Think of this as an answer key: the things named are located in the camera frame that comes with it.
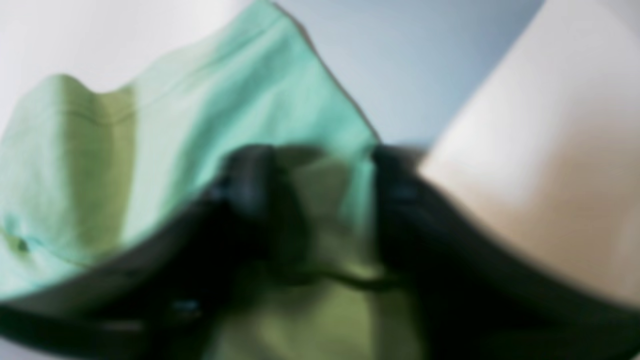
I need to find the image-left right gripper right finger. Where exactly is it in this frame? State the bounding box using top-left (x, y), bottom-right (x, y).
top-left (372, 145), bottom-right (639, 360)

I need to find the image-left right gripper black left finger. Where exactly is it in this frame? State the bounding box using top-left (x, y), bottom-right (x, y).
top-left (1, 145), bottom-right (313, 360)

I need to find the light green T-shirt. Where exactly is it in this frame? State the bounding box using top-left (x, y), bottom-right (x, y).
top-left (0, 0), bottom-right (426, 360)

